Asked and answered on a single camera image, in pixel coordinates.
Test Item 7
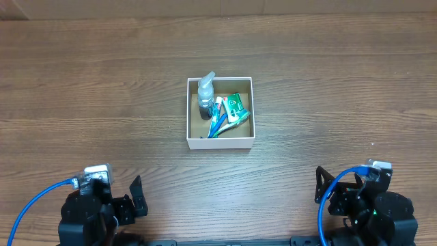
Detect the red teal toothpaste tube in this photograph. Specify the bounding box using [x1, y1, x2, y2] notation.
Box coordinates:
[208, 96, 223, 138]

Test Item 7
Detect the left blue cable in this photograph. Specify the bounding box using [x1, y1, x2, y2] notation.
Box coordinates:
[6, 177, 80, 246]

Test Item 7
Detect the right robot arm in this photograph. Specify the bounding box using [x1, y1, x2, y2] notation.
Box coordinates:
[315, 160, 419, 246]

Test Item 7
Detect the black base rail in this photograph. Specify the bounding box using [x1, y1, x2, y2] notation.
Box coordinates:
[111, 233, 322, 246]

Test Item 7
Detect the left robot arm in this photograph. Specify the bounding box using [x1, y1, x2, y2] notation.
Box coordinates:
[58, 176, 148, 246]

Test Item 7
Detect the blue cable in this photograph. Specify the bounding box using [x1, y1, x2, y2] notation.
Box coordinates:
[6, 177, 80, 246]
[317, 165, 371, 246]

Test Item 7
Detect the right blue cable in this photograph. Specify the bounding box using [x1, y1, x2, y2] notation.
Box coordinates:
[317, 165, 371, 246]

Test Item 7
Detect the green toothbrush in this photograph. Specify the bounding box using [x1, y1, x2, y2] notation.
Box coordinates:
[211, 109, 251, 138]

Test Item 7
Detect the white cardboard box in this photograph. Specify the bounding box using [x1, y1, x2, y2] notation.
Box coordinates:
[186, 77, 255, 150]

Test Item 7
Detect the blue disposable razor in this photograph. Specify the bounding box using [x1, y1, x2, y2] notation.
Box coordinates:
[206, 113, 227, 138]

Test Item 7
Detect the clear foam pump bottle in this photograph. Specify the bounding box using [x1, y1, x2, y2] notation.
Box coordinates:
[197, 71, 216, 120]

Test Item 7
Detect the green soap box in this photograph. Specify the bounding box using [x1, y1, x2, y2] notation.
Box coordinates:
[222, 93, 244, 123]

